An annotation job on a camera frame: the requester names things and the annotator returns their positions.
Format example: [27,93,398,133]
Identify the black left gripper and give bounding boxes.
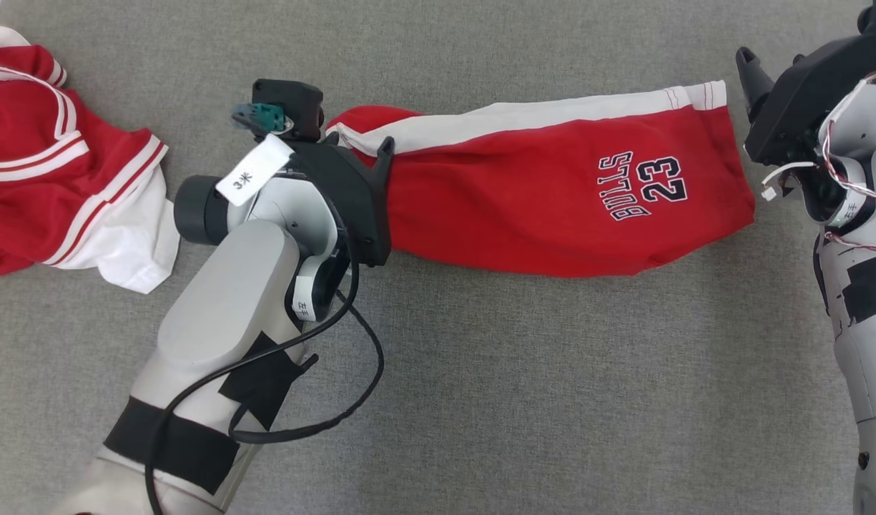
[287,136,396,268]

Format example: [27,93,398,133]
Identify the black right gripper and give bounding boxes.
[735,32,876,167]

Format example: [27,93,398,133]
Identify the red Bulls 23 shorts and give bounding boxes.
[327,80,757,278]

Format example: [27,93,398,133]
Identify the red white jersey shirt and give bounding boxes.
[0,25,181,294]

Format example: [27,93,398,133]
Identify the red white twisted wires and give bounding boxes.
[817,68,876,260]

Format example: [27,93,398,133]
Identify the thin white wire with plug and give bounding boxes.
[761,161,817,202]

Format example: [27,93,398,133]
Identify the teal left camera connector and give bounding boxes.
[230,102,295,138]

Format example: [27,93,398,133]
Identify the white paper cable label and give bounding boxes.
[215,134,295,207]

